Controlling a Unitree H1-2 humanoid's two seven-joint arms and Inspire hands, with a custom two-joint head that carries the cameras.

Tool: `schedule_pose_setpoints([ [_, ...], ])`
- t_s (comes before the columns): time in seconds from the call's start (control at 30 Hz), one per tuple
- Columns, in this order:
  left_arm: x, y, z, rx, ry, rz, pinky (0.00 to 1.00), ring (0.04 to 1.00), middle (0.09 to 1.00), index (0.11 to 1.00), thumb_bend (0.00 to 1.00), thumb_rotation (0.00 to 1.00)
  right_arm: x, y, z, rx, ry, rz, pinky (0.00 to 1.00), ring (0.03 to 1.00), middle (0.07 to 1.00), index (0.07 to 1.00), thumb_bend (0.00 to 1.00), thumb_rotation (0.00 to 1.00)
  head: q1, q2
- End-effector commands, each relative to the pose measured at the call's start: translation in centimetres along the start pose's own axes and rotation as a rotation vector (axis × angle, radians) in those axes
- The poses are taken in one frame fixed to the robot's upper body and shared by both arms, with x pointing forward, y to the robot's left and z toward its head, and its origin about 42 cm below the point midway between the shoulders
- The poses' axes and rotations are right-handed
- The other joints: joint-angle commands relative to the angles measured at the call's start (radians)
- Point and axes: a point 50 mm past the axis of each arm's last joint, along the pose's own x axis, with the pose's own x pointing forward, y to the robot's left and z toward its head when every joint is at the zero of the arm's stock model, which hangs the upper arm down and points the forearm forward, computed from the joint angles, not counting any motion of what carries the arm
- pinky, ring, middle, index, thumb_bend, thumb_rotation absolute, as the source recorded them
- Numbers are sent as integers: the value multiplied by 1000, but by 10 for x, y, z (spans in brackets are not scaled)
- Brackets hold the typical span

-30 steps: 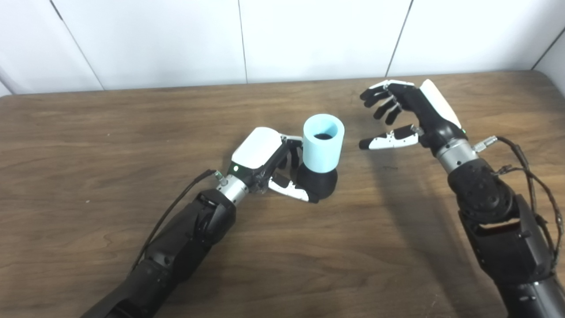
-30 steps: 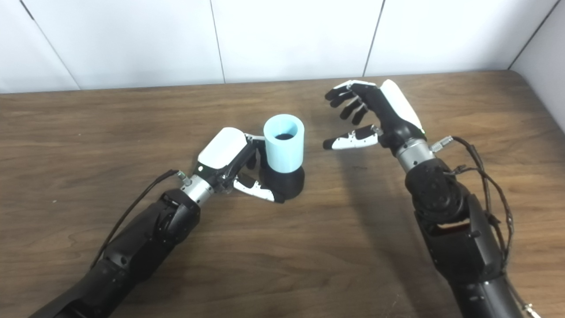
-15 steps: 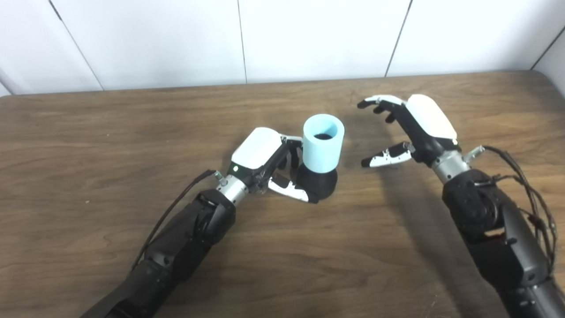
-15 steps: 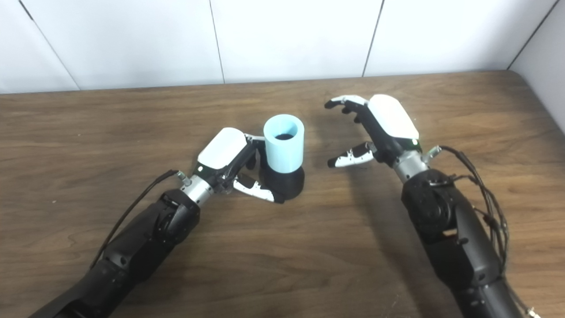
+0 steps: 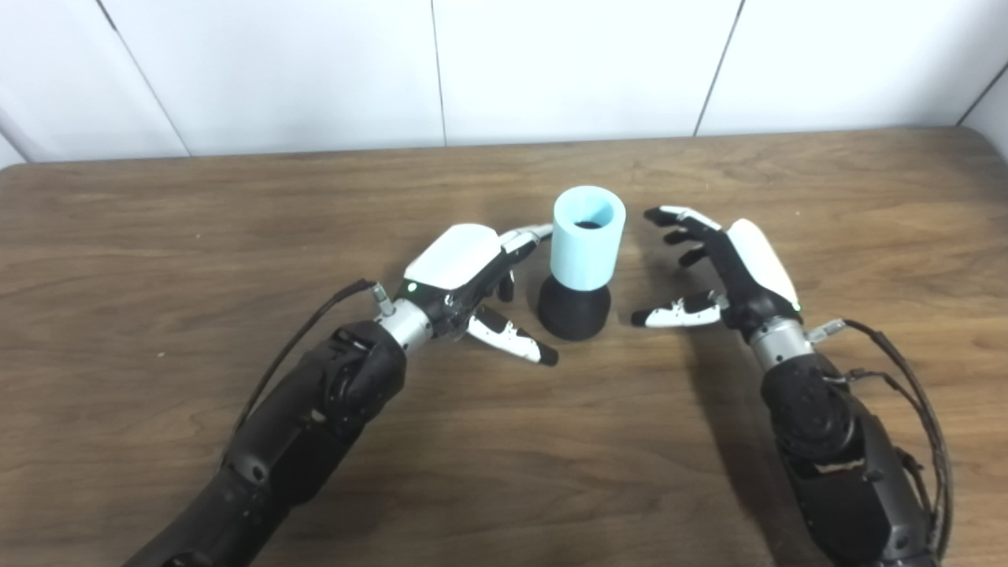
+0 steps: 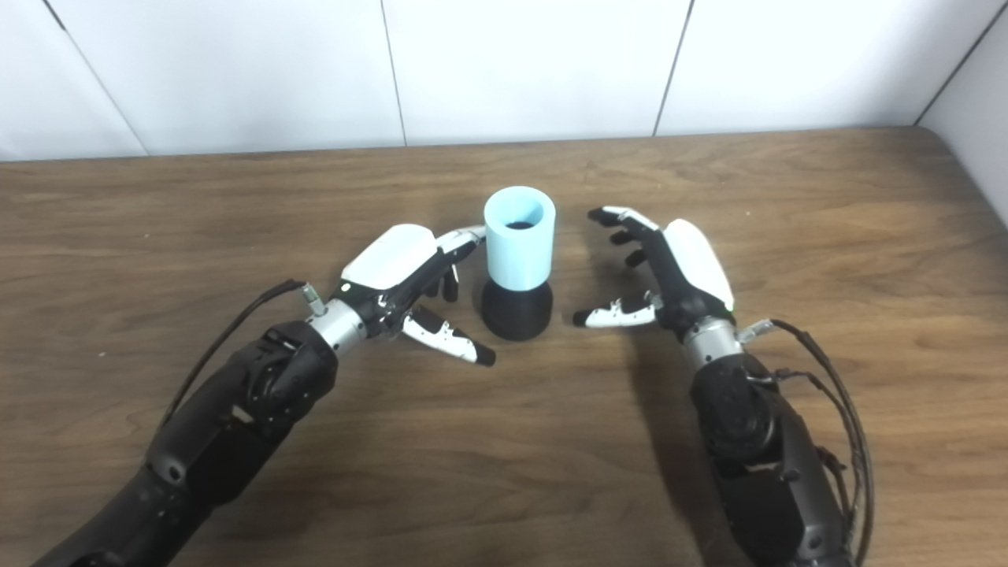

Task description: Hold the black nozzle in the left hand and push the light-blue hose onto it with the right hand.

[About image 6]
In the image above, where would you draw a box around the black and white right hand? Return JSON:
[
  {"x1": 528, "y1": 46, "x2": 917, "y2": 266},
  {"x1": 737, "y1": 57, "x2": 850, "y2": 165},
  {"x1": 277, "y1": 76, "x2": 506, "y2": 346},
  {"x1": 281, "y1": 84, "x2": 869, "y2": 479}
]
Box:
[{"x1": 573, "y1": 206, "x2": 737, "y2": 341}]

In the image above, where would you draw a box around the black and white left hand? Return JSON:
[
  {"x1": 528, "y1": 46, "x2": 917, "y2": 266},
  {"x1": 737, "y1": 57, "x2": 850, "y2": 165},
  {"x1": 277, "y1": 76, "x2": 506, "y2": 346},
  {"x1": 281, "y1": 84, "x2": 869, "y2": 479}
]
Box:
[{"x1": 329, "y1": 224, "x2": 497, "y2": 367}]

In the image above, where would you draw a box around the light-blue hose piece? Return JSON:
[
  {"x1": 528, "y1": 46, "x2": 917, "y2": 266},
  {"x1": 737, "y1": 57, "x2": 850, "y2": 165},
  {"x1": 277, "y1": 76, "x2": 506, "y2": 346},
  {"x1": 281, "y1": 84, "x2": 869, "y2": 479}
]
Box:
[{"x1": 484, "y1": 187, "x2": 557, "y2": 291}]

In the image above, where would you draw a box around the black flared nozzle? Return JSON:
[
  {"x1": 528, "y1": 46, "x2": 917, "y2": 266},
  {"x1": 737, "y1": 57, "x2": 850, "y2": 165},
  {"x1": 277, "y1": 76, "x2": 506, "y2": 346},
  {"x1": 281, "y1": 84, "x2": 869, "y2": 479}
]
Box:
[{"x1": 481, "y1": 276, "x2": 554, "y2": 342}]

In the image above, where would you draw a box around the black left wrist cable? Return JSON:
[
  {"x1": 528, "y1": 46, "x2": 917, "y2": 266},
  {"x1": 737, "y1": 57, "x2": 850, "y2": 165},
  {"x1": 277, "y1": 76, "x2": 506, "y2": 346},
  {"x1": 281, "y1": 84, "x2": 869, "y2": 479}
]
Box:
[{"x1": 157, "y1": 280, "x2": 328, "y2": 430}]

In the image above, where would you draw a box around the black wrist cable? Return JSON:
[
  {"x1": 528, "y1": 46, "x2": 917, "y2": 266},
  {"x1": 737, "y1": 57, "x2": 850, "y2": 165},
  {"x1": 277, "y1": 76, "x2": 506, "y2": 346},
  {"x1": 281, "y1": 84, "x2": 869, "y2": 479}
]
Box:
[
  {"x1": 157, "y1": 280, "x2": 328, "y2": 430},
  {"x1": 740, "y1": 318, "x2": 876, "y2": 565}
]

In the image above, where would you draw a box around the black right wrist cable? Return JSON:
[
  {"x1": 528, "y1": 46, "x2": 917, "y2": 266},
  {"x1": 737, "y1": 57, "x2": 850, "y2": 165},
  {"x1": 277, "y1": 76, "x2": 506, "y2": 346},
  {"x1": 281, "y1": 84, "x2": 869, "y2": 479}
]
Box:
[{"x1": 740, "y1": 318, "x2": 876, "y2": 565}]

